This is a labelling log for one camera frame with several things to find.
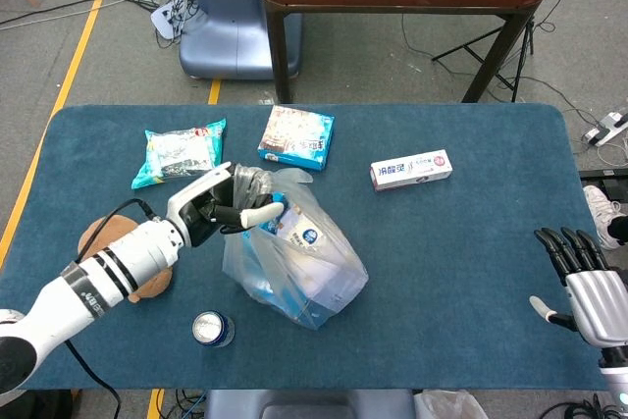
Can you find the clear plastic bag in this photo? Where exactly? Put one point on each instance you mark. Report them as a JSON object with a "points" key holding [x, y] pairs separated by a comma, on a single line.
{"points": [[314, 262], [449, 406]]}

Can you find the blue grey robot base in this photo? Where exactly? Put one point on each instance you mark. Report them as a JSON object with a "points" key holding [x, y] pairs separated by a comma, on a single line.
{"points": [[230, 21]]}

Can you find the black tripod stand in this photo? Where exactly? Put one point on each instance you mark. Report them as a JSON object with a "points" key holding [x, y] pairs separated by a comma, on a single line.
{"points": [[515, 61]]}

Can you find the white sneaker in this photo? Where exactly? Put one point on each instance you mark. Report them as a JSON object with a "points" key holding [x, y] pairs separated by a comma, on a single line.
{"points": [[601, 213]]}

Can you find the blue white drink can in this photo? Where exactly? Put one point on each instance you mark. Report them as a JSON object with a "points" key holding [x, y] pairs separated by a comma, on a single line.
{"points": [[213, 329]]}

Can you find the brown plush toy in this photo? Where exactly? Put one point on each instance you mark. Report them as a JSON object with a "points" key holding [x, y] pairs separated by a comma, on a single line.
{"points": [[154, 286]]}

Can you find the crumpled clear plastic bag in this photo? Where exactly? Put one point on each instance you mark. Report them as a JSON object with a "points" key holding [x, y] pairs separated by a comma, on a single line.
{"points": [[449, 406]]}

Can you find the blue biscuit box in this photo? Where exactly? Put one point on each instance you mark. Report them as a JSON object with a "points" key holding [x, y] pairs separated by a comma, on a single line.
{"points": [[297, 137]]}

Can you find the grey robot torso base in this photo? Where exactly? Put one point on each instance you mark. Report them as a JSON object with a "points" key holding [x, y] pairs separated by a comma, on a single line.
{"points": [[309, 405]]}

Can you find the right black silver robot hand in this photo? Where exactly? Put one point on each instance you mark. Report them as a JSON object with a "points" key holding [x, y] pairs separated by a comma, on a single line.
{"points": [[598, 301]]}

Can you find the white multi socket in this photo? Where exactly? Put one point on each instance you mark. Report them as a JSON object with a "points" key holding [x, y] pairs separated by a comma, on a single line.
{"points": [[166, 20]]}

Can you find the pink white toothpaste box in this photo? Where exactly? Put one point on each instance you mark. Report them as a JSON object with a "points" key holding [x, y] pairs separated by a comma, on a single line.
{"points": [[412, 171]]}

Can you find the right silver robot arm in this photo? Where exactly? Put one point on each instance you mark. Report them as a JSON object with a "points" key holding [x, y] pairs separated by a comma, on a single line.
{"points": [[615, 375]]}

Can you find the teal snack packet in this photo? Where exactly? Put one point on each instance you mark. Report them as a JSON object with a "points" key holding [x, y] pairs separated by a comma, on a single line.
{"points": [[179, 154]]}

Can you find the white power strip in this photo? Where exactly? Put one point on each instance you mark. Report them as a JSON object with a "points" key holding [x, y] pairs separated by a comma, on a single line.
{"points": [[606, 128]]}

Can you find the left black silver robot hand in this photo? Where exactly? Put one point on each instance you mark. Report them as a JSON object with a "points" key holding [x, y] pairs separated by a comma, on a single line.
{"points": [[201, 208]]}

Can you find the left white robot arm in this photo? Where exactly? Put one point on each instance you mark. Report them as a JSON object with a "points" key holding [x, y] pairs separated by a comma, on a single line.
{"points": [[108, 272]]}

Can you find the white blue printed pack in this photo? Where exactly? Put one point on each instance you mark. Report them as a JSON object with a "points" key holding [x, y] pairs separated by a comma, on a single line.
{"points": [[306, 242]]}

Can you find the blue Oreo cookie box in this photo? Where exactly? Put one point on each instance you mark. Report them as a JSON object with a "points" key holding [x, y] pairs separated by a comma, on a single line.
{"points": [[299, 311]]}

